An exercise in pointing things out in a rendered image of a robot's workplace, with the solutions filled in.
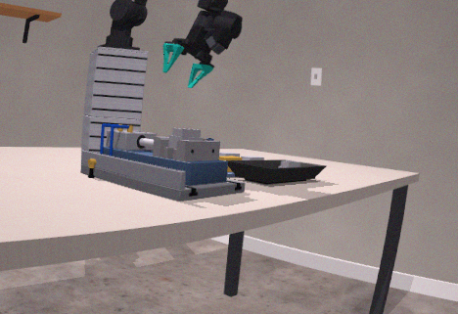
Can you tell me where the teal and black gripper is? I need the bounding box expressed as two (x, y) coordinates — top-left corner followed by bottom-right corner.
(163, 26), (214, 88)

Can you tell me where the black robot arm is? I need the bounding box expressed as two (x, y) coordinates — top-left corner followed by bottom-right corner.
(98, 0), (243, 55)

